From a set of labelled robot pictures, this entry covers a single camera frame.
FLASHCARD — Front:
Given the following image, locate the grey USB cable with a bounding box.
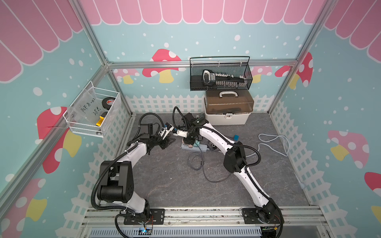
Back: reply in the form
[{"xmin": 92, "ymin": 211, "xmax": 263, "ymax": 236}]
[{"xmin": 186, "ymin": 148, "xmax": 233, "ymax": 184}]

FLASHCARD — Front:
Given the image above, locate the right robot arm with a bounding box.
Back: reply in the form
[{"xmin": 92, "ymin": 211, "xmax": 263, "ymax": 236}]
[{"xmin": 172, "ymin": 106, "xmax": 284, "ymax": 225}]

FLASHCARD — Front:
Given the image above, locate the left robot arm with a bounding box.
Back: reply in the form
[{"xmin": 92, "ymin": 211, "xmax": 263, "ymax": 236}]
[{"xmin": 90, "ymin": 113, "xmax": 174, "ymax": 223}]

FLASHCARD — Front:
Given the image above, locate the white power strip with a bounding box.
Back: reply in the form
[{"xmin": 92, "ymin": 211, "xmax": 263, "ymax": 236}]
[{"xmin": 181, "ymin": 143, "xmax": 208, "ymax": 152}]

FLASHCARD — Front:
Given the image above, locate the white toolbox brown lid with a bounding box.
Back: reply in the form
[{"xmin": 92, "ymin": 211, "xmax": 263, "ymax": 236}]
[{"xmin": 204, "ymin": 90, "xmax": 254, "ymax": 126}]

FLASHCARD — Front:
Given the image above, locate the yellow tool in bin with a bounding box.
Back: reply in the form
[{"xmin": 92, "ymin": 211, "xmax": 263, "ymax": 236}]
[{"xmin": 96, "ymin": 115, "xmax": 105, "ymax": 127}]

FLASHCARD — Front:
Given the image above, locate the black electrical tape roll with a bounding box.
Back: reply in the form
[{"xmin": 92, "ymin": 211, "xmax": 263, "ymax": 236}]
[{"xmin": 102, "ymin": 97, "xmax": 116, "ymax": 111}]

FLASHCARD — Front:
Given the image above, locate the socket bit set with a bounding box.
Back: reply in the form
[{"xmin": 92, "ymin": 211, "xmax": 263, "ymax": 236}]
[{"xmin": 201, "ymin": 70, "xmax": 248, "ymax": 88}]

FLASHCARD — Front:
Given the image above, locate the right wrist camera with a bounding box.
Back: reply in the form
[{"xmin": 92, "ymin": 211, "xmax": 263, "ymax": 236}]
[{"xmin": 172, "ymin": 128, "xmax": 188, "ymax": 138}]

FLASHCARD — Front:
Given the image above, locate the black wire mesh basket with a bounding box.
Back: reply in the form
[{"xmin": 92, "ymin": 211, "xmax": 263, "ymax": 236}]
[{"xmin": 189, "ymin": 56, "xmax": 253, "ymax": 91}]

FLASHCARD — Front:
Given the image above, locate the clear plastic wall bin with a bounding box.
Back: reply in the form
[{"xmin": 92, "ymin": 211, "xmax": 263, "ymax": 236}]
[{"xmin": 63, "ymin": 81, "xmax": 122, "ymax": 137}]

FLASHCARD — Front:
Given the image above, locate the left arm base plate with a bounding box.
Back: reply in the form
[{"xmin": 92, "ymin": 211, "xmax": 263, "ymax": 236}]
[{"xmin": 124, "ymin": 209, "xmax": 165, "ymax": 225}]

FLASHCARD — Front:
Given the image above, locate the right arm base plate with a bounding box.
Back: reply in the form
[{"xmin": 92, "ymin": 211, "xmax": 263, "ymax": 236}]
[{"xmin": 241, "ymin": 208, "xmax": 284, "ymax": 225}]

